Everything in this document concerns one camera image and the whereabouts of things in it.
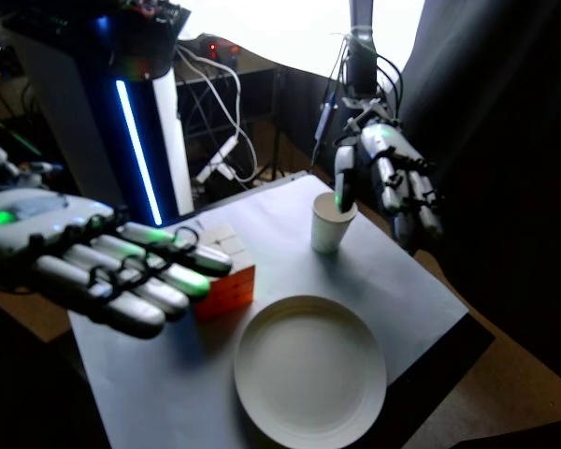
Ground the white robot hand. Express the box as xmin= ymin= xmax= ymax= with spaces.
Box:
xmin=0 ymin=188 xmax=234 ymax=340
xmin=332 ymin=122 xmax=445 ymax=252

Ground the white paper cup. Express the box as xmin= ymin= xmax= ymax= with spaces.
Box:
xmin=310 ymin=191 xmax=358 ymax=254

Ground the Rubik's cube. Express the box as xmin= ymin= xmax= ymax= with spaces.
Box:
xmin=186 ymin=223 xmax=257 ymax=323

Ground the round white plate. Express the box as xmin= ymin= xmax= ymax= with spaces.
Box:
xmin=233 ymin=295 xmax=388 ymax=449

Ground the black curtain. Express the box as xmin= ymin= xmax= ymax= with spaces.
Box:
xmin=398 ymin=0 xmax=561 ymax=392

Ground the black column with blue light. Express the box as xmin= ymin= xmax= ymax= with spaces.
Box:
xmin=4 ymin=0 xmax=195 ymax=228

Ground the black shelf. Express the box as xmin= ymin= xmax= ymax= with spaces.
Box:
xmin=175 ymin=65 xmax=281 ymax=188

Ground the white paper sheet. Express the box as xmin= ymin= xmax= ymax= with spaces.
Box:
xmin=67 ymin=175 xmax=470 ymax=449

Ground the white power strip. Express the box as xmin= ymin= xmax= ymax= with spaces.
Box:
xmin=194 ymin=135 xmax=240 ymax=184

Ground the black device with red light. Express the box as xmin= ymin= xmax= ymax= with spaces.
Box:
xmin=199 ymin=39 xmax=240 ymax=63

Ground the white cable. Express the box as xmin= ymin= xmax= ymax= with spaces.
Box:
xmin=175 ymin=41 xmax=259 ymax=184

